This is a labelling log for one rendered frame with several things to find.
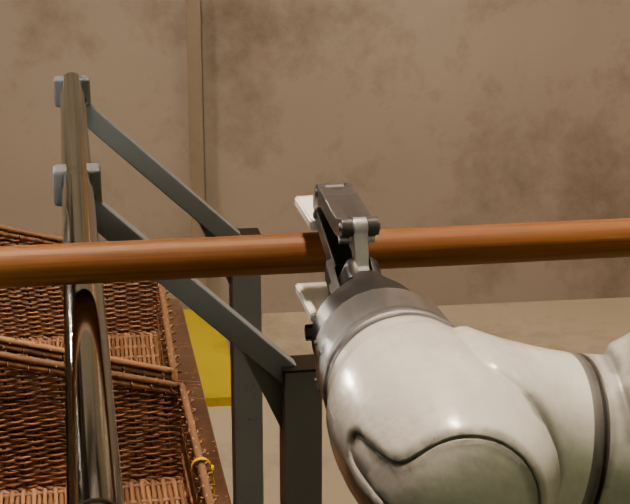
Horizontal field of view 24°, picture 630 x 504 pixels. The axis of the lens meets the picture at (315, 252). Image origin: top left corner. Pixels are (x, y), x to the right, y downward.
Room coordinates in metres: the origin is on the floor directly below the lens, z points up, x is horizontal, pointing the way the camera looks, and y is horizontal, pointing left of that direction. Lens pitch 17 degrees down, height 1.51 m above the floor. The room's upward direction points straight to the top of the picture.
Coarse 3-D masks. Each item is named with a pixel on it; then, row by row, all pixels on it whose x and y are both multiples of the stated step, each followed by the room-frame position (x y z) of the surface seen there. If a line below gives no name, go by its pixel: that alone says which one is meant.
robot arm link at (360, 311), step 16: (384, 288) 0.82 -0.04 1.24; (352, 304) 0.81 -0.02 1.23; (368, 304) 0.80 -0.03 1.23; (384, 304) 0.79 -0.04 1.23; (400, 304) 0.79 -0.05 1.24; (416, 304) 0.80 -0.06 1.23; (432, 304) 0.82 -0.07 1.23; (336, 320) 0.80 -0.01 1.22; (352, 320) 0.79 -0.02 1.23; (368, 320) 0.78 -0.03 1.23; (448, 320) 0.81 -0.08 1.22; (320, 336) 0.81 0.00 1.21; (336, 336) 0.79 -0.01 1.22; (352, 336) 0.77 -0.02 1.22; (320, 352) 0.80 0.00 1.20; (336, 352) 0.77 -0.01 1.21; (320, 368) 0.79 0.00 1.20; (320, 384) 0.79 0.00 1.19
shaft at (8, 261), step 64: (0, 256) 0.98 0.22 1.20; (64, 256) 0.99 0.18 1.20; (128, 256) 1.00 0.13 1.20; (192, 256) 1.00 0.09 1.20; (256, 256) 1.01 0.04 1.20; (320, 256) 1.02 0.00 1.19; (384, 256) 1.03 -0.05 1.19; (448, 256) 1.04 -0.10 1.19; (512, 256) 1.05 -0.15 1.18; (576, 256) 1.06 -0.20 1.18
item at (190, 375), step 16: (176, 304) 2.65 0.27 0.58; (32, 320) 2.56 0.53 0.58; (176, 320) 2.56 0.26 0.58; (176, 336) 2.48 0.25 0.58; (128, 352) 2.40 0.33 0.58; (176, 352) 2.40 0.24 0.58; (192, 352) 2.40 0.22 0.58; (192, 368) 2.32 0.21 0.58; (192, 384) 2.25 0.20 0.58; (208, 416) 2.12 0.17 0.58; (208, 432) 2.06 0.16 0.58; (208, 448) 2.00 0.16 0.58; (208, 464) 1.95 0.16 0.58; (0, 480) 1.89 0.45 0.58; (64, 480) 1.89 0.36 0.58; (224, 480) 1.89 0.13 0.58; (64, 496) 1.84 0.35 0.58; (224, 496) 1.84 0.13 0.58
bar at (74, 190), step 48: (96, 192) 1.36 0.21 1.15; (192, 192) 1.87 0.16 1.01; (96, 240) 1.14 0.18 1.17; (96, 288) 1.01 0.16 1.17; (192, 288) 1.38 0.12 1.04; (240, 288) 1.87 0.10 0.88; (96, 336) 0.90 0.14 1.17; (240, 336) 1.39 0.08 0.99; (96, 384) 0.82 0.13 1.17; (240, 384) 1.86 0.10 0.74; (288, 384) 1.39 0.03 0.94; (96, 432) 0.75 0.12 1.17; (240, 432) 1.86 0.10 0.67; (288, 432) 1.39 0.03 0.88; (96, 480) 0.69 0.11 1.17; (240, 480) 1.86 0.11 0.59; (288, 480) 1.39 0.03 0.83
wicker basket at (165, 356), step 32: (0, 224) 2.43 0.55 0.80; (0, 288) 2.43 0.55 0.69; (32, 288) 2.44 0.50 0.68; (128, 288) 2.46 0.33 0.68; (160, 288) 2.30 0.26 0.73; (0, 320) 2.43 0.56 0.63; (128, 320) 2.46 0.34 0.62; (160, 320) 2.16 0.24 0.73; (32, 352) 1.91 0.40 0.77; (160, 352) 2.35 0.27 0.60; (0, 384) 1.90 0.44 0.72; (0, 448) 1.98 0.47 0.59
